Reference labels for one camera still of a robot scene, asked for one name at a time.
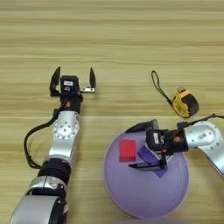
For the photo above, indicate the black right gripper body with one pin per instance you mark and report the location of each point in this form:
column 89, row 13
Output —
column 175, row 141

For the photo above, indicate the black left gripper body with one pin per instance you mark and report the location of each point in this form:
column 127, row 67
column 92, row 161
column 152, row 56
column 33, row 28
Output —
column 71, row 102

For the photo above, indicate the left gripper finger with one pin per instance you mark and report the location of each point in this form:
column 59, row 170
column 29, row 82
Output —
column 55, row 79
column 92, row 78

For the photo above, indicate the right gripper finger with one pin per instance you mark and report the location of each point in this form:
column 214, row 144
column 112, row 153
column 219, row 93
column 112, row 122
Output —
column 144, row 166
column 140, row 126

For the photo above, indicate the red rectangular block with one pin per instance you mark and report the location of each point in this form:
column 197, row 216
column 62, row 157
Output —
column 127, row 149

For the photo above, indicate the yellow black tape measure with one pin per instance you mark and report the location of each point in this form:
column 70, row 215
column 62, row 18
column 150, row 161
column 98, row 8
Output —
column 183, row 103

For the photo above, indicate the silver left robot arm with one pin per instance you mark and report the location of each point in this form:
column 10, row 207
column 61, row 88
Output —
column 62, row 140

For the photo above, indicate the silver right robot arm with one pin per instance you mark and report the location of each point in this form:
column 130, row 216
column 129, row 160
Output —
column 207, row 140

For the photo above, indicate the purple box with white label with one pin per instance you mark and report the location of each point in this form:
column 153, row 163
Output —
column 145, row 154

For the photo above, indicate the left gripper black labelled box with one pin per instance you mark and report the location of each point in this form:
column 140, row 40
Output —
column 69, row 84

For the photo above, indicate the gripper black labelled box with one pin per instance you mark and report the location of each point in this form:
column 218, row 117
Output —
column 154, row 139
column 69, row 84

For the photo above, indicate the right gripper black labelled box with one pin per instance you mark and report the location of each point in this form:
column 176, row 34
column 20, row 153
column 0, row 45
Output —
column 154, row 139

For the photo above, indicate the purple round plate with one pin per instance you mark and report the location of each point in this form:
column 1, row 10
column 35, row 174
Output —
column 145, row 195

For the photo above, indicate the pale purple rounded object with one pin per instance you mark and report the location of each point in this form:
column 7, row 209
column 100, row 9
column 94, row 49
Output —
column 150, row 222

